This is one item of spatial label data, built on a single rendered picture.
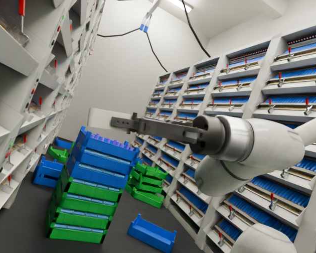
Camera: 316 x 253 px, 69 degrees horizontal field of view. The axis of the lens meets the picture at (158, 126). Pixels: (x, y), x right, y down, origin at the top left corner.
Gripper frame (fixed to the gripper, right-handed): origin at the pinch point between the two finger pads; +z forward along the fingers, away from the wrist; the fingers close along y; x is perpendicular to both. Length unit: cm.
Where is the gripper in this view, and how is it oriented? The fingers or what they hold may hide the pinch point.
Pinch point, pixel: (110, 120)
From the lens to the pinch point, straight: 39.0
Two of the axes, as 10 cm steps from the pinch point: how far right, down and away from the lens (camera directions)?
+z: -9.3, -1.5, -3.4
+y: -3.3, -1.0, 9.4
